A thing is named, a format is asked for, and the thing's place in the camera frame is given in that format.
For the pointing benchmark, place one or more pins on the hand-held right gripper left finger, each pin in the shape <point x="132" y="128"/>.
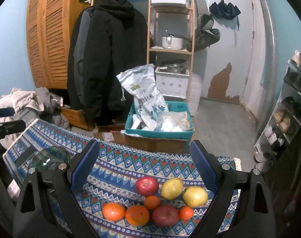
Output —
<point x="84" y="168"/>

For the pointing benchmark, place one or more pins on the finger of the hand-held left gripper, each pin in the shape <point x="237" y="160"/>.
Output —
<point x="9" y="127"/>
<point x="4" y="112"/>

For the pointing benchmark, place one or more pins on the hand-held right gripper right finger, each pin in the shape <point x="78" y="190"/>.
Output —
<point x="202" y="166"/>

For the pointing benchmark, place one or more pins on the yellow pear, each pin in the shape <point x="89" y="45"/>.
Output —
<point x="195" y="196"/>
<point x="172" y="188"/>

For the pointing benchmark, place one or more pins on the glass bowl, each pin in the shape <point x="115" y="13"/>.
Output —
<point x="51" y="156"/>

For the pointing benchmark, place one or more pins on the small orange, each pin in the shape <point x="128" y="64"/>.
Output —
<point x="152" y="202"/>
<point x="186" y="213"/>

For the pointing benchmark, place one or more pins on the large orange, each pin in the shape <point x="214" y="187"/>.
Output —
<point x="137" y="215"/>
<point x="113" y="212"/>

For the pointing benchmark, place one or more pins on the bright red apple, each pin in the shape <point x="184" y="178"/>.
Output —
<point x="147" y="186"/>

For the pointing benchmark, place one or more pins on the dark red apple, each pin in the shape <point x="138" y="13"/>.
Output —
<point x="165" y="215"/>

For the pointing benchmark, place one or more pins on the pile of clothes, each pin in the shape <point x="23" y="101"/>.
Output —
<point x="19" y="99"/>

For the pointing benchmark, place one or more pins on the grey bag with lettering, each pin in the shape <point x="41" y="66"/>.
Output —
<point x="26" y="116"/>

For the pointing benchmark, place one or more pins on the black phone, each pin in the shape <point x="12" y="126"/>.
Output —
<point x="25" y="155"/>

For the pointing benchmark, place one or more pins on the grey hoodie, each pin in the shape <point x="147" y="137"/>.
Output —
<point x="46" y="101"/>

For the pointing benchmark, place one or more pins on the small cardboard box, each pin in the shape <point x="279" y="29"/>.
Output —
<point x="118" y="137"/>

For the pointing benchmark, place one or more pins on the patterned blue tablecloth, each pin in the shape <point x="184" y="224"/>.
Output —
<point x="130" y="163"/>

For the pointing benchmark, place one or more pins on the large cardboard box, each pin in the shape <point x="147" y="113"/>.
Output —
<point x="160" y="145"/>

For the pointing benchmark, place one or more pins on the wooden drawer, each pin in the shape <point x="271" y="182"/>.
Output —
<point x="76" y="117"/>

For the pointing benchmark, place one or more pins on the teal plastic bin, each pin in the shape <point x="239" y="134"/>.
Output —
<point x="160" y="136"/>

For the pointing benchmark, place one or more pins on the clear plastic bags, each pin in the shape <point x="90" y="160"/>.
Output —
<point x="172" y="122"/>

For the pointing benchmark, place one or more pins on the white perforated box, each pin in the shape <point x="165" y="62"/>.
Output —
<point x="171" y="85"/>

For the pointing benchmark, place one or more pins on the group of shoes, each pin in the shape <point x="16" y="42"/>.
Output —
<point x="283" y="121"/>

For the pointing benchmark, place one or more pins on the wooden louvered wardrobe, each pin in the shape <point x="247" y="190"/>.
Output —
<point x="51" y="29"/>

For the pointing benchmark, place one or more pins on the white rice bag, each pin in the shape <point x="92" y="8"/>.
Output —
<point x="143" y="91"/>

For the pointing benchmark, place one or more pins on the metal steamer pot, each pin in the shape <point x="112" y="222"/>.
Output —
<point x="174" y="67"/>

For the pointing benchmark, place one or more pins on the white shoe rack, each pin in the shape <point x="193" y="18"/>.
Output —
<point x="281" y="99"/>

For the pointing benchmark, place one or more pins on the grey hanging jacket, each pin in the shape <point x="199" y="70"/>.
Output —
<point x="82" y="42"/>

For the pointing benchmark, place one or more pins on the black hanging jacket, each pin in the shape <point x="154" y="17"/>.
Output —
<point x="110" y="54"/>

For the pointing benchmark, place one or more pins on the wooden shelf rack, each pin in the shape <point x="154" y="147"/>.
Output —
<point x="170" y="50"/>

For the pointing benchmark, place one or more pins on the white door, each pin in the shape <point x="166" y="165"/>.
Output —
<point x="229" y="42"/>

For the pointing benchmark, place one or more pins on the white cooking pot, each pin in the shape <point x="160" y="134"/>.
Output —
<point x="171" y="42"/>

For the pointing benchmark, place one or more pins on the olive hanging bag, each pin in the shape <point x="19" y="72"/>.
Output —
<point x="205" y="37"/>

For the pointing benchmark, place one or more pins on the dark blue umbrella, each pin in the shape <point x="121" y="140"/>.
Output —
<point x="224" y="10"/>

